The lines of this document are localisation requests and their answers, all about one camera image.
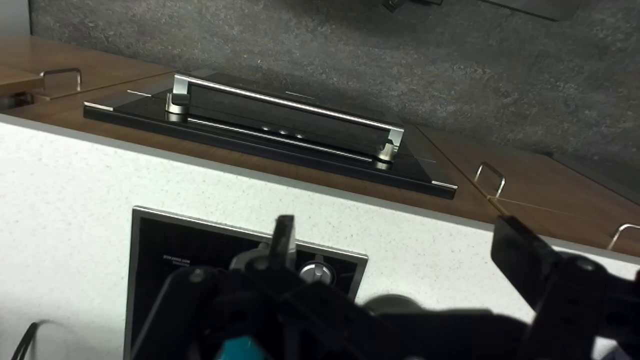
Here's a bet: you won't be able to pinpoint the wooden cabinet drawer fronts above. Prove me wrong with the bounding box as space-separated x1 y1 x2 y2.
0 37 640 257

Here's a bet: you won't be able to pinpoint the black cooktop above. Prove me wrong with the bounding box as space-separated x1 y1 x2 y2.
123 209 367 357

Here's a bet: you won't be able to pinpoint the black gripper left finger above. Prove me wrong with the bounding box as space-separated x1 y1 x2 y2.
269 214 295 261

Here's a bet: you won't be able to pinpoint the black cable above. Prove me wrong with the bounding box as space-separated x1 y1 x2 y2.
7 318 48 360

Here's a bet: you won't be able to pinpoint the silver stove knob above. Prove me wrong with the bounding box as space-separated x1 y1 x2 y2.
298 261 333 287
230 244 282 271

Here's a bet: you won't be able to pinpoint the silver drawer handle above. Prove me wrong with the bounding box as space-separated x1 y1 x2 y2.
473 162 506 198
605 222 640 252
37 67 84 93

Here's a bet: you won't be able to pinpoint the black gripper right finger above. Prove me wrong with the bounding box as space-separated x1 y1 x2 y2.
489 217 563 312

